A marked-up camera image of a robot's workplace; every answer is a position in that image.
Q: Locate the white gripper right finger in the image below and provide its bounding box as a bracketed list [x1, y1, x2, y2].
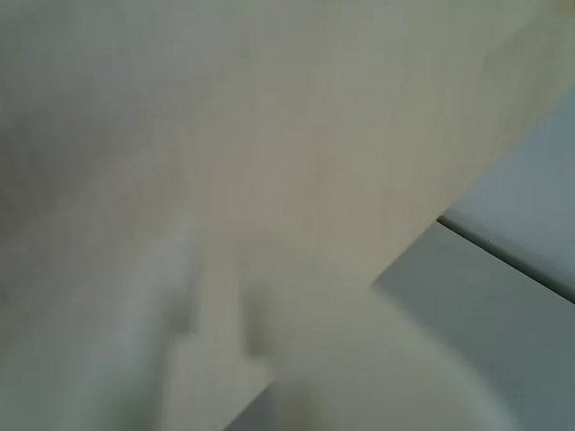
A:
[238, 278, 536, 431]

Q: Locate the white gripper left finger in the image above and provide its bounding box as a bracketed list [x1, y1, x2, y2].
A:
[67, 213, 203, 431]

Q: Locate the beige wooden board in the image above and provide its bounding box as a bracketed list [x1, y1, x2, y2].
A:
[0, 0, 575, 431]

